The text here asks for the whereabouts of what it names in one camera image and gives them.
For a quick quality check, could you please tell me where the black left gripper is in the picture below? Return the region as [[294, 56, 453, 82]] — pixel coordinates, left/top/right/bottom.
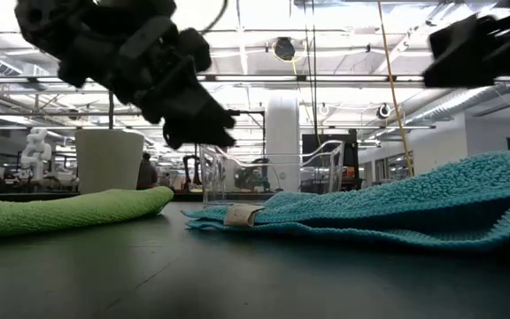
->
[[86, 0, 237, 151]]

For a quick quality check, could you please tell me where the teal microfiber towel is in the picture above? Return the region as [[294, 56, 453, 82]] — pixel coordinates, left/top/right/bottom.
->
[[181, 147, 510, 254]]

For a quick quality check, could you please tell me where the green microfiber towel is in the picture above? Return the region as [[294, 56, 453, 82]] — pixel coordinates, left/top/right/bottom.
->
[[0, 185, 175, 241]]

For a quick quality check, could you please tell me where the person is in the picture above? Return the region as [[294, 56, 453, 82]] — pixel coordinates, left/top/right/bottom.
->
[[135, 152, 159, 191]]

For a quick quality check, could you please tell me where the white plant pot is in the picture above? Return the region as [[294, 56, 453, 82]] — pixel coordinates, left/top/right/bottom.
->
[[73, 128, 146, 195]]

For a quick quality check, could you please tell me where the white round pillar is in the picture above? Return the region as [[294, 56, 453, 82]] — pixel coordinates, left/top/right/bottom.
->
[[265, 97, 302, 192]]

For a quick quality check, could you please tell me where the clear plastic bin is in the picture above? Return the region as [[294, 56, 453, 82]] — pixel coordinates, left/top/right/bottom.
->
[[198, 140, 346, 207]]

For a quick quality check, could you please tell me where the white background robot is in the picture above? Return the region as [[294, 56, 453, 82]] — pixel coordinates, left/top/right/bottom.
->
[[19, 127, 54, 181]]

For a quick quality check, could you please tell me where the black metal frame rig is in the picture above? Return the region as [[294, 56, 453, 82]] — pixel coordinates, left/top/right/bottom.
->
[[228, 109, 267, 156]]

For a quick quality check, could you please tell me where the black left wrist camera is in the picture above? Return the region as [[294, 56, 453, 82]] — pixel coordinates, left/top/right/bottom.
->
[[175, 27, 213, 74]]

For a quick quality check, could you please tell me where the black ceiling camera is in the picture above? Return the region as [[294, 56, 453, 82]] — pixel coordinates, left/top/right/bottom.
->
[[272, 36, 297, 62]]

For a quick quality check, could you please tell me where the black hanging cable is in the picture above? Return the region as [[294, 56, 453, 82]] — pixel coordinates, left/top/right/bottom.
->
[[302, 0, 323, 147]]

